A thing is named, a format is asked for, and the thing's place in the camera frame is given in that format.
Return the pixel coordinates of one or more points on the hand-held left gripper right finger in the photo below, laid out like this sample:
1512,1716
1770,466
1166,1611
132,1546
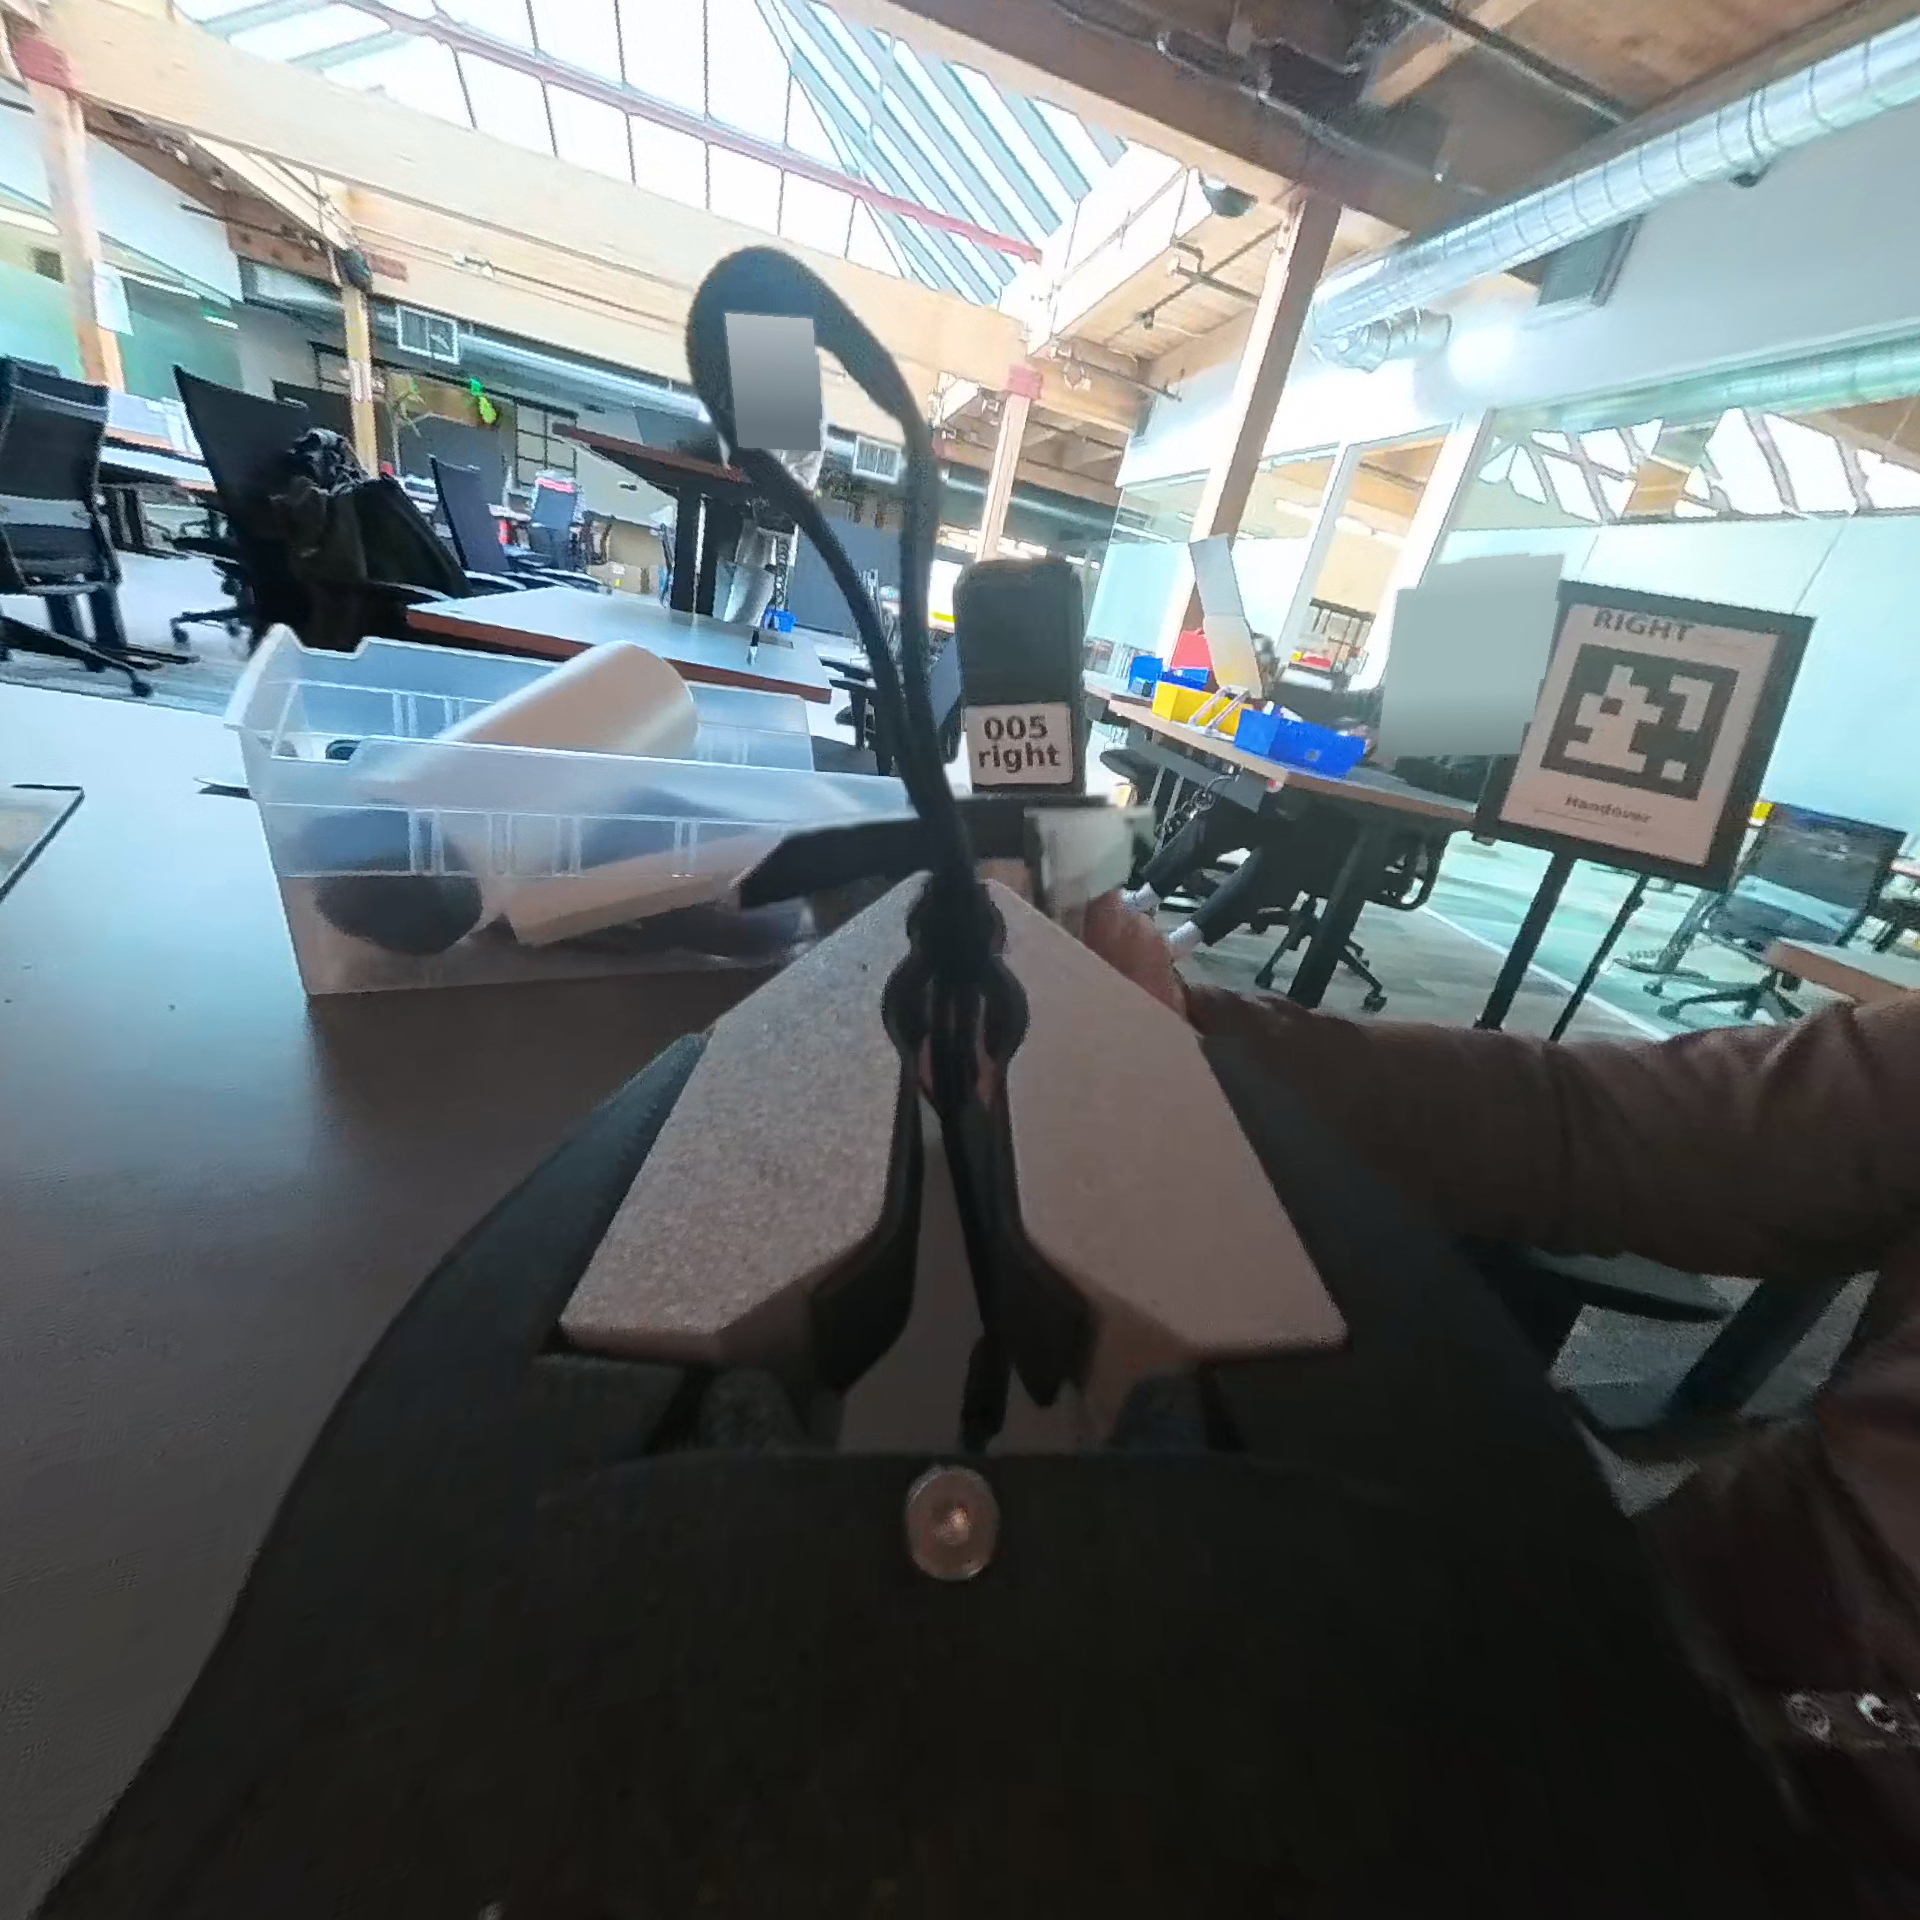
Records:
1156,1188

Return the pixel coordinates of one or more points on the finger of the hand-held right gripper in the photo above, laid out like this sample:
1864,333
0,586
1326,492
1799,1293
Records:
856,859

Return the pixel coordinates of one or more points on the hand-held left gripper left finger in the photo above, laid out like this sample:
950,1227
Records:
752,1188

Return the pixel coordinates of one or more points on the clear plastic bin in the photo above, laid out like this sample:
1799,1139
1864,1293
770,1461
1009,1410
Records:
321,841

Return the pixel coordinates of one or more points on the person's right forearm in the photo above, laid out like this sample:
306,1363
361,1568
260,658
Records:
1573,1126

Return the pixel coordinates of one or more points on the person's right hand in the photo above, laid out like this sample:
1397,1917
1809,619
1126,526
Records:
1135,952

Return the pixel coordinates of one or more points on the small yellow storage bin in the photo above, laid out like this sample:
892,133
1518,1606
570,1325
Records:
1192,708

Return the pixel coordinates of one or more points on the blue storage bin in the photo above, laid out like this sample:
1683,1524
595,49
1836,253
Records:
1302,740

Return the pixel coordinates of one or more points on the white rolled sheet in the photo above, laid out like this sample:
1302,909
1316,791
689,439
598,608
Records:
598,708

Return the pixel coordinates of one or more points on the grey desk with red edge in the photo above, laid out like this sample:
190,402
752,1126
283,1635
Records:
598,624

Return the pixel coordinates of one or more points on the long desk with bins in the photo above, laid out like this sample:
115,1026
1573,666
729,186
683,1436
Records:
1352,782

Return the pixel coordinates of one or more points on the raised standing desk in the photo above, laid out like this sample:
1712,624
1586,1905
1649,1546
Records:
658,447

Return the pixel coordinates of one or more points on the black rounded item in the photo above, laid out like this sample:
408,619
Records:
400,909

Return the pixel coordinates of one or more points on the marker sign on stand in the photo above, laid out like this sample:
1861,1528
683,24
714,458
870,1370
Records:
1649,724

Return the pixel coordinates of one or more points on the black office chair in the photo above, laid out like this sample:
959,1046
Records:
1804,886
283,492
52,492

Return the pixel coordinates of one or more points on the person's brown jacket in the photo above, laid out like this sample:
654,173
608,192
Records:
1804,1502

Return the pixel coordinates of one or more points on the dark dome ceiling camera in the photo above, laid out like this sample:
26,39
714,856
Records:
1233,192

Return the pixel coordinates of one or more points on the ribbed silver duct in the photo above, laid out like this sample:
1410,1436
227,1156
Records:
1649,147

